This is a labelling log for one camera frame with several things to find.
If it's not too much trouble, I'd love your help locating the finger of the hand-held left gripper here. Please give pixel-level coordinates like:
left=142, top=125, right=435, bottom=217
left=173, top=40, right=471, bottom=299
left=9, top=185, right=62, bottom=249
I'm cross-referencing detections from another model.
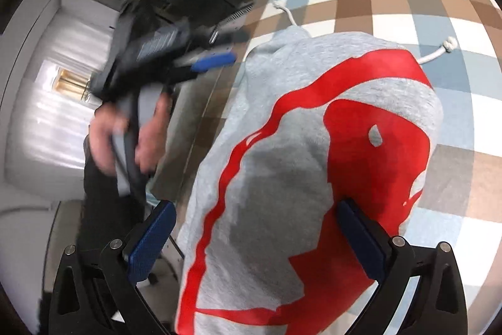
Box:
left=188, top=27, right=249, bottom=49
left=170, top=50, right=238, bottom=82

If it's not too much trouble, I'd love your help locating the person's left hand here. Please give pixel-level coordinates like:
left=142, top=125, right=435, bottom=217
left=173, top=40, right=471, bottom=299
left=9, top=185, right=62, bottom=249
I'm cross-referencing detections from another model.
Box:
left=88, top=86, right=173, bottom=179

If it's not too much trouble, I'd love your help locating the person's left forearm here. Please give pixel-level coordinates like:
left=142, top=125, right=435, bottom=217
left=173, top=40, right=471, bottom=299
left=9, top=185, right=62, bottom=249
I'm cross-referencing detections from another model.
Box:
left=80, top=135, right=146, bottom=253

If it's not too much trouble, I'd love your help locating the grey hoodie with red print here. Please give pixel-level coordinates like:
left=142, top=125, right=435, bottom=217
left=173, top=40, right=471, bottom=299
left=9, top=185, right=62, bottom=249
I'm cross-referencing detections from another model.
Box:
left=174, top=0, right=459, bottom=335

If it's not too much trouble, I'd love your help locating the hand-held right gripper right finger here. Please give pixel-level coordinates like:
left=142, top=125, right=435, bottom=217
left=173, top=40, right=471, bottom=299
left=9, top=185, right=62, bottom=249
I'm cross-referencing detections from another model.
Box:
left=337, top=198, right=469, bottom=335

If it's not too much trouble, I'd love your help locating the white curtain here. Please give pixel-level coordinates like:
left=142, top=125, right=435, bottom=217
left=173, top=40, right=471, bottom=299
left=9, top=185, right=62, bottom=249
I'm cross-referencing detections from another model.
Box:
left=4, top=0, right=118, bottom=202

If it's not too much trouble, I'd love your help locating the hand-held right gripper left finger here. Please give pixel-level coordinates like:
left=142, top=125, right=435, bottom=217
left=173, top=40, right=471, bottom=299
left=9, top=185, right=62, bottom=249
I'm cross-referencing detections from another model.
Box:
left=51, top=199, right=178, bottom=335

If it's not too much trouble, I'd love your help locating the brown blue white checked bedsheet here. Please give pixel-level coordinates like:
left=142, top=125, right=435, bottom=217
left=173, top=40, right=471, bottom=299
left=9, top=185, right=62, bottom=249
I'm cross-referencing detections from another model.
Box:
left=151, top=0, right=502, bottom=320

